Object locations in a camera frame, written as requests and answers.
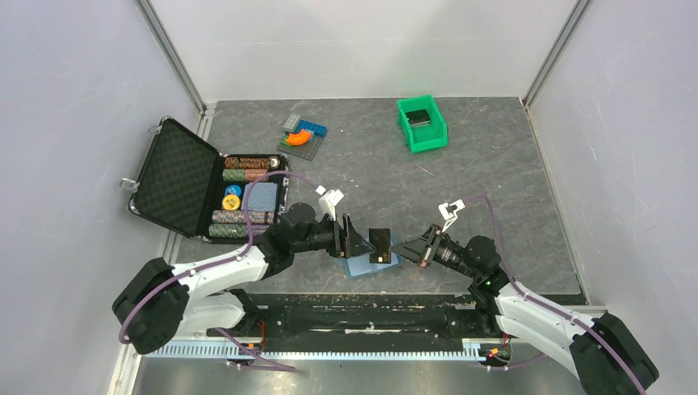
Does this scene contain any blue leather card holder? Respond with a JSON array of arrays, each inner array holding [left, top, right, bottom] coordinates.
[[334, 244, 403, 278]]

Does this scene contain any blue poker chip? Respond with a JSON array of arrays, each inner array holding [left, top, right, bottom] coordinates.
[[224, 184, 242, 197]]

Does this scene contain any top poker chip row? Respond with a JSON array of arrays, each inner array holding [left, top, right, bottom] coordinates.
[[224, 156, 270, 170]]

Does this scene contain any right aluminium corner post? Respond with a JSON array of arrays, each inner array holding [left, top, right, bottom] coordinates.
[[521, 0, 593, 112]]

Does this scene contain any blue playing card deck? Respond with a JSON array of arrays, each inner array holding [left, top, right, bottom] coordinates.
[[241, 182, 278, 212]]

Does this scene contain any yellow poker chip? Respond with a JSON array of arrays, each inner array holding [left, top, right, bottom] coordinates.
[[221, 194, 241, 211]]

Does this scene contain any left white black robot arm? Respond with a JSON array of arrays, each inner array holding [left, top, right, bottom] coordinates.
[[111, 203, 375, 355]]

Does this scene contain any black poker chip case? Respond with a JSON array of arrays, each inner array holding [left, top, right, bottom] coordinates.
[[122, 117, 288, 244]]

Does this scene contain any bottom poker chip row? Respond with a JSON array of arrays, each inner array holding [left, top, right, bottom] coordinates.
[[208, 224, 270, 239]]

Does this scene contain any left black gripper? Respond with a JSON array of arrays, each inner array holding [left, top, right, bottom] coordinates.
[[291, 213, 375, 259]]

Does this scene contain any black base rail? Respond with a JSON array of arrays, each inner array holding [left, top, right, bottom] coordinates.
[[226, 294, 504, 352]]

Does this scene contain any green plastic bin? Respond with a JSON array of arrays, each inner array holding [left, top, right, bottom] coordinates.
[[396, 95, 449, 154]]

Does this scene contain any white dealer button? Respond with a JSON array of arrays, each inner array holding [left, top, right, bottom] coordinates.
[[268, 156, 281, 169]]

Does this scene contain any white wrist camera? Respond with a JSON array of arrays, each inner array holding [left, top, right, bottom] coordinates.
[[315, 185, 344, 221], [438, 199, 466, 232]]

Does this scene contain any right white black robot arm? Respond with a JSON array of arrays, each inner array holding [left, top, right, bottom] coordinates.
[[391, 225, 659, 394]]

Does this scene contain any black object in bin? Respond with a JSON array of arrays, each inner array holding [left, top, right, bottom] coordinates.
[[406, 109, 431, 128]]

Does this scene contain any grey lego brick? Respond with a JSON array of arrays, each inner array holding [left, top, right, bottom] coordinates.
[[282, 114, 300, 133]]

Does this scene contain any blue lego brick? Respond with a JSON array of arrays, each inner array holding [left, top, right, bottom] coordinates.
[[294, 119, 328, 138]]

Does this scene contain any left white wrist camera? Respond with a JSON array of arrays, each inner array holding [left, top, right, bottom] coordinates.
[[315, 185, 344, 221]]

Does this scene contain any poker chip row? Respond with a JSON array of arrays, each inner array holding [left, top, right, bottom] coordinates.
[[221, 169, 269, 183], [212, 210, 276, 225], [208, 224, 270, 239], [224, 156, 270, 170]]

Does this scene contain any grey lego baseplate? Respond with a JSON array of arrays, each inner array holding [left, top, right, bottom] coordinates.
[[277, 135, 324, 160]]

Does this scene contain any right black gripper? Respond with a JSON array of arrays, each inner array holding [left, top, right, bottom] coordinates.
[[389, 224, 479, 280]]

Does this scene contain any aluminium corner post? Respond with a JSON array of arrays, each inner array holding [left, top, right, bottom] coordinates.
[[521, 0, 593, 112], [134, 0, 207, 114]]

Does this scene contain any orange curved lego piece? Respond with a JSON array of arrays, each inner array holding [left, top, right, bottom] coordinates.
[[282, 129, 314, 146]]

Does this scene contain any white toothed cable strip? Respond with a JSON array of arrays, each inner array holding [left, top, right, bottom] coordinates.
[[147, 339, 486, 362]]

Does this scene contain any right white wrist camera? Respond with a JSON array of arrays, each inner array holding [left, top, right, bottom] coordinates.
[[438, 199, 466, 232]]

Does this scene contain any left aluminium corner post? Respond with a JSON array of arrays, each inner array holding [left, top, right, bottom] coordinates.
[[134, 0, 207, 114]]

